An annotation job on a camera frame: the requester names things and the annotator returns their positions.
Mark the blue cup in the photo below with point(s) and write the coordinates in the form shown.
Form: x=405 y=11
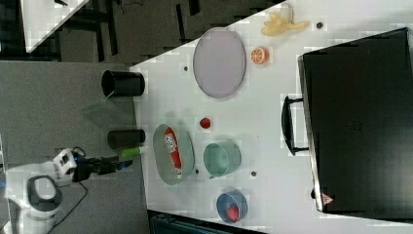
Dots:
x=228 y=199

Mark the green oval strainer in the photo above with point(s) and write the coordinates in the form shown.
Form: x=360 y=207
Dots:
x=164 y=163

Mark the green mug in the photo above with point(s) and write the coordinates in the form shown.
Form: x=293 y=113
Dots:
x=222 y=158

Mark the black cup at corner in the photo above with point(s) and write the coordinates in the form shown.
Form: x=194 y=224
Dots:
x=122 y=84

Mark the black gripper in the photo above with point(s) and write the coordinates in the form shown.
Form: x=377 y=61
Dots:
x=108 y=165

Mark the orange half slice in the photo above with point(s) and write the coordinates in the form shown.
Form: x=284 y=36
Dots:
x=260 y=55

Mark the red ketchup bottle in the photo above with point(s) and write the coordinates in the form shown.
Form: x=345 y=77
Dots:
x=172 y=146

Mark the green oval toy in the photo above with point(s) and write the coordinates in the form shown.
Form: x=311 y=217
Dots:
x=130 y=152

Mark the grey round plate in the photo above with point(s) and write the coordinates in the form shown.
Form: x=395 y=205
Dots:
x=219 y=62

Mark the toaster oven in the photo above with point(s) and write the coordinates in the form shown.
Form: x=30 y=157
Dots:
x=358 y=107

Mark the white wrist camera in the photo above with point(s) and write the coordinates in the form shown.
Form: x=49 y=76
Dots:
x=65 y=162

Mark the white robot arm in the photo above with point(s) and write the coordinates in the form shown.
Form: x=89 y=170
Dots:
x=36 y=188

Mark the strawberry in blue cup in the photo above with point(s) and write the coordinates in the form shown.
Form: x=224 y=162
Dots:
x=233 y=213

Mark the black cylinder cup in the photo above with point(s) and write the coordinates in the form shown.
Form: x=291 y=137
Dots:
x=125 y=138

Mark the red strawberry on table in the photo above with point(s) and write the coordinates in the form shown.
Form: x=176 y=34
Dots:
x=205 y=123

